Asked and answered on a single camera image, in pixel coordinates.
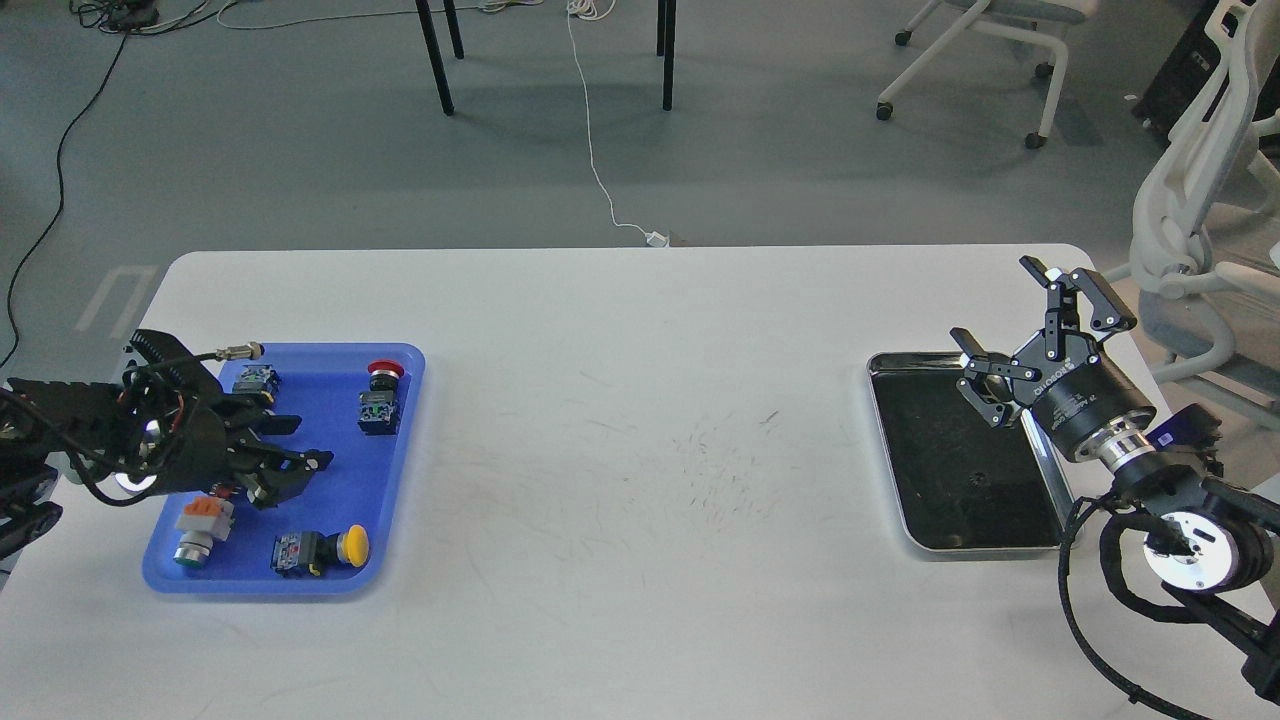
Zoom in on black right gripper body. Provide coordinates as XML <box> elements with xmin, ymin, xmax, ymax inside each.
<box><xmin>1010</xmin><ymin>334</ymin><xmax>1156</xmax><ymax>462</ymax></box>

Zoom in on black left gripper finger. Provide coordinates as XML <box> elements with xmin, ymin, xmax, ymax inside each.
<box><xmin>236</xmin><ymin>395</ymin><xmax>302</xmax><ymax>436</ymax></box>
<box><xmin>236</xmin><ymin>448</ymin><xmax>334</xmax><ymax>509</ymax></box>

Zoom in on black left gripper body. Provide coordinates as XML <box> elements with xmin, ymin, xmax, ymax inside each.
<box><xmin>180</xmin><ymin>395</ymin><xmax>271</xmax><ymax>495</ymax></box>

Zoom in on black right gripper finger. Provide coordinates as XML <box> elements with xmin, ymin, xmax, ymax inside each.
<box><xmin>1019</xmin><ymin>255</ymin><xmax>1137</xmax><ymax>361</ymax></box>
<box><xmin>950</xmin><ymin>327</ymin><xmax>1041</xmax><ymax>428</ymax></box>

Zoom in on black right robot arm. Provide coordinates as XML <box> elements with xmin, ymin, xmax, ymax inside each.
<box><xmin>950</xmin><ymin>256</ymin><xmax>1277</xmax><ymax>719</ymax></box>

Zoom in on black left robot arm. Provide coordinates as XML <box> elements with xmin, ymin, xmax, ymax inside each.
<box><xmin>1</xmin><ymin>329</ymin><xmax>334</xmax><ymax>556</ymax></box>

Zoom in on small blue contact block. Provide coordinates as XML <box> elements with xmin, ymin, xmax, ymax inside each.
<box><xmin>232</xmin><ymin>364</ymin><xmax>280</xmax><ymax>398</ymax></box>

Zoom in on green button orange block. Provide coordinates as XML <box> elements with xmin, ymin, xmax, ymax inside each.
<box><xmin>173</xmin><ymin>495</ymin><xmax>236</xmax><ymax>568</ymax></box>

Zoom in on blue plastic tray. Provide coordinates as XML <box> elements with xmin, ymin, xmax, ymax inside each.
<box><xmin>141</xmin><ymin>342</ymin><xmax>428</xmax><ymax>601</ymax></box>

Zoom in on metal tray with black mat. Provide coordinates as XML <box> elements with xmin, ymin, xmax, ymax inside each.
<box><xmin>867</xmin><ymin>352</ymin><xmax>1073</xmax><ymax>559</ymax></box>

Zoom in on red emergency stop button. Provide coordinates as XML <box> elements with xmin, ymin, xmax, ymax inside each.
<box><xmin>357</xmin><ymin>357</ymin><xmax>404</xmax><ymax>436</ymax></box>

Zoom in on white office chair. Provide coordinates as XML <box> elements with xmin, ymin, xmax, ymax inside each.
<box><xmin>1108</xmin><ymin>1</ymin><xmax>1277</xmax><ymax>430</ymax></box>

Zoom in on white rolling chair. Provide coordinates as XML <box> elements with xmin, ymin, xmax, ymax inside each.
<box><xmin>876</xmin><ymin>0</ymin><xmax>1091</xmax><ymax>150</ymax></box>

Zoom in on black table legs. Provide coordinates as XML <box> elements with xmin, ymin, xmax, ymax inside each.
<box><xmin>415</xmin><ymin>0</ymin><xmax>678</xmax><ymax>117</ymax></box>

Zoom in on yellow push button switch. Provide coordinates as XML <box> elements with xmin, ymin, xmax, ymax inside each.
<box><xmin>269</xmin><ymin>524</ymin><xmax>370</xmax><ymax>577</ymax></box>

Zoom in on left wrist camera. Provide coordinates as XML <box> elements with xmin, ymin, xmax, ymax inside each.
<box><xmin>125</xmin><ymin>328</ymin><xmax>220</xmax><ymax>392</ymax></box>

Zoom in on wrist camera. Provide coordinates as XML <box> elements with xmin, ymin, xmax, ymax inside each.
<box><xmin>125</xmin><ymin>328</ymin><xmax>220</xmax><ymax>392</ymax></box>
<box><xmin>1146</xmin><ymin>404</ymin><xmax>1222</xmax><ymax>454</ymax></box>

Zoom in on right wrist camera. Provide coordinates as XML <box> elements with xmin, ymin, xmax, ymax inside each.
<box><xmin>1146</xmin><ymin>404</ymin><xmax>1222</xmax><ymax>454</ymax></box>

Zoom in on black floor cable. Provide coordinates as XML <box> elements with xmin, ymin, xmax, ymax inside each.
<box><xmin>0</xmin><ymin>0</ymin><xmax>241</xmax><ymax>372</ymax></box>

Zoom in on white charging cable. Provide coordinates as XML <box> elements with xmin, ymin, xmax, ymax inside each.
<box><xmin>566</xmin><ymin>0</ymin><xmax>669</xmax><ymax>249</ymax></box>

